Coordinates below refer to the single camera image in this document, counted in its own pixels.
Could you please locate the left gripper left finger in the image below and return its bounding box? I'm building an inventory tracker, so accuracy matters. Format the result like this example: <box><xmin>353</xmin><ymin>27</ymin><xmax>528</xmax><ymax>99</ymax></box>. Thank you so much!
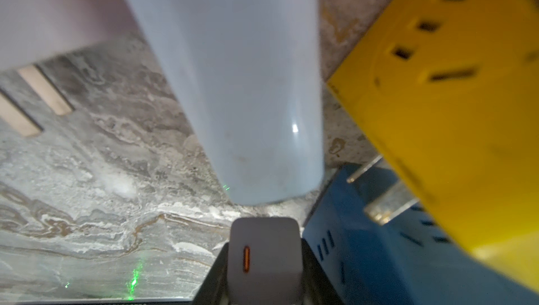
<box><xmin>192</xmin><ymin>243</ymin><xmax>230</xmax><ymax>305</ymax></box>

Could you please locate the light blue adapter plug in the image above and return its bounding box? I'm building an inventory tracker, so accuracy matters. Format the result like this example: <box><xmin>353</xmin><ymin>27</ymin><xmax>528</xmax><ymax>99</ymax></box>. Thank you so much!
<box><xmin>126</xmin><ymin>0</ymin><xmax>324</xmax><ymax>205</ymax></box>

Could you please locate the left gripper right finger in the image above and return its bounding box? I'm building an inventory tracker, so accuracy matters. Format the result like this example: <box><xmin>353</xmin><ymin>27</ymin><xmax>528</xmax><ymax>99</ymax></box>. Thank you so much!
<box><xmin>301</xmin><ymin>239</ymin><xmax>343</xmax><ymax>305</ymax></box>

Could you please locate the white 66W charger plug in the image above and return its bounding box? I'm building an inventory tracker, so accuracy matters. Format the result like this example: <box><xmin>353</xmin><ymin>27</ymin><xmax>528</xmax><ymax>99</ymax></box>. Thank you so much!
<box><xmin>1</xmin><ymin>0</ymin><xmax>136</xmax><ymax>116</ymax></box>

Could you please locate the yellow cube socket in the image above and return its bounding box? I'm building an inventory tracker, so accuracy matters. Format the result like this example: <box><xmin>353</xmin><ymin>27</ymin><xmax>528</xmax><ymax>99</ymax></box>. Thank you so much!
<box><xmin>328</xmin><ymin>0</ymin><xmax>538</xmax><ymax>290</ymax></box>

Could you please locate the blue cube socket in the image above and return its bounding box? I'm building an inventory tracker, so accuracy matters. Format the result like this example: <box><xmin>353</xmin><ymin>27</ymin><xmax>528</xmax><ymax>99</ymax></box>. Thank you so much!
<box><xmin>303</xmin><ymin>163</ymin><xmax>538</xmax><ymax>304</ymax></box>

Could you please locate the small white charger plug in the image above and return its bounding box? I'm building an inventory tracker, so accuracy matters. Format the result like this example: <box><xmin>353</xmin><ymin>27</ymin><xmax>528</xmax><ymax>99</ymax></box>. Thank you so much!
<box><xmin>227</xmin><ymin>217</ymin><xmax>304</xmax><ymax>304</ymax></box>

